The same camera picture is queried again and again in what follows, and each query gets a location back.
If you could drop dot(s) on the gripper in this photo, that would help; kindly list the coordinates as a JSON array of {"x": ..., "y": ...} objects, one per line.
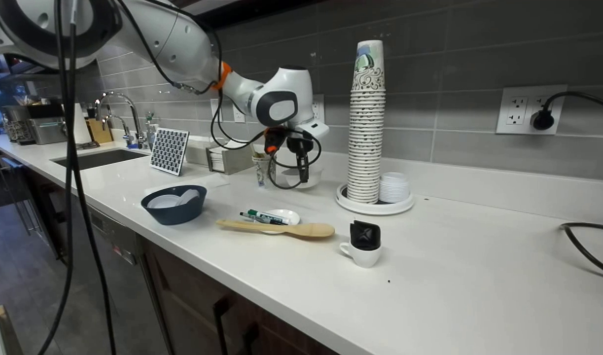
[{"x": 300, "y": 145}]

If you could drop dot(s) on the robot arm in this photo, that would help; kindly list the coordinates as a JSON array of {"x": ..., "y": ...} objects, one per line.
[{"x": 173, "y": 39}]

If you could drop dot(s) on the white bowl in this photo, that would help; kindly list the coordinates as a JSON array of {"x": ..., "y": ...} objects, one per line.
[{"x": 315, "y": 175}]

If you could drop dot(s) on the blue bowl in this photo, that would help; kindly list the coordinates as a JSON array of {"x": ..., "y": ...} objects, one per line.
[{"x": 175, "y": 213}]

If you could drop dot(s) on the paper cup with stir sticks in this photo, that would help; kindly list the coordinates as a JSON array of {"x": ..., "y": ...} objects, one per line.
[{"x": 262, "y": 171}]

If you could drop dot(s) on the stack of paper cups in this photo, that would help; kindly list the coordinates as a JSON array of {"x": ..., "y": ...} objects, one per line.
[{"x": 366, "y": 128}]

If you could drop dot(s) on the small white plate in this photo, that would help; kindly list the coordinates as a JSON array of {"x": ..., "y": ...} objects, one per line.
[{"x": 290, "y": 215}]

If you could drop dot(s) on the napkin dispenser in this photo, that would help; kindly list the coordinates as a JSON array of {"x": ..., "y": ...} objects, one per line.
[{"x": 230, "y": 160}]

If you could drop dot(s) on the green marker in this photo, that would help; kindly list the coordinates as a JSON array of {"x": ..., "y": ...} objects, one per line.
[{"x": 264, "y": 215}]

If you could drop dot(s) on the wooden spoon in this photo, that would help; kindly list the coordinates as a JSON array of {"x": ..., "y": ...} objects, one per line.
[{"x": 301, "y": 230}]

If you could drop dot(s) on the black marker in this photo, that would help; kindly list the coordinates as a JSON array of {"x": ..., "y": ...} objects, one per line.
[{"x": 257, "y": 219}]

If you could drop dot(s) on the white round tray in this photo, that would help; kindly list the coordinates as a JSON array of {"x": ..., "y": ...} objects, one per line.
[{"x": 375, "y": 208}]

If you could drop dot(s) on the stack of white lids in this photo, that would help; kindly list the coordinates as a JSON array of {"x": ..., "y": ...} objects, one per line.
[{"x": 394, "y": 188}]

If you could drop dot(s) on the black folded object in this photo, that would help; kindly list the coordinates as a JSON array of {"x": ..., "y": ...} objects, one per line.
[{"x": 364, "y": 235}]

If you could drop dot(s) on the white plastic lid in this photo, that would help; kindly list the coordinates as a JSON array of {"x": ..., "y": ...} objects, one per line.
[
  {"x": 190, "y": 195},
  {"x": 163, "y": 201}
]

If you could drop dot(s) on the white cup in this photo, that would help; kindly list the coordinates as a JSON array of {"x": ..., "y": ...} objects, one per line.
[{"x": 364, "y": 257}]

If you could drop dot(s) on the checkered calibration board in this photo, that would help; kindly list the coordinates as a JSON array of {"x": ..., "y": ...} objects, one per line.
[{"x": 169, "y": 151}]

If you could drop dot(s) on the soap dispenser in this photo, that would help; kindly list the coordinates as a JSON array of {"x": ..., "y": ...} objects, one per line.
[{"x": 151, "y": 132}]

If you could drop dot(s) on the tall chrome tap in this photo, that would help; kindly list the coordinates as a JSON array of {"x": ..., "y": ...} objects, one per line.
[{"x": 132, "y": 111}]

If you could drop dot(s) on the small chrome tap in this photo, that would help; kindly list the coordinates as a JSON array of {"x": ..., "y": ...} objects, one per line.
[{"x": 124, "y": 129}]

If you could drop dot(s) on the sink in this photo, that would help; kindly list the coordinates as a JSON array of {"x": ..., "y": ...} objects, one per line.
[{"x": 99, "y": 158}]

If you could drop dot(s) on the dishwasher door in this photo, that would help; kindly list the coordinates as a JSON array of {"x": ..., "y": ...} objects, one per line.
[{"x": 128, "y": 281}]

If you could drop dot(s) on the silver toaster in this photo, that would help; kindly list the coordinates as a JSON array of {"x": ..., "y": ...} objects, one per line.
[{"x": 47, "y": 129}]

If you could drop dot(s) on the silver appliance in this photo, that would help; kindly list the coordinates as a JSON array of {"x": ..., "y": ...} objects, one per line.
[{"x": 16, "y": 125}]

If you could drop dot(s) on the small white wall socket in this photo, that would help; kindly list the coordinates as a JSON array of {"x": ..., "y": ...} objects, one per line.
[
  {"x": 238, "y": 114},
  {"x": 319, "y": 109}
]

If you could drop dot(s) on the large white wall socket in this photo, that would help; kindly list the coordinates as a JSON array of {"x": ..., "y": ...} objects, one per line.
[{"x": 515, "y": 109}]

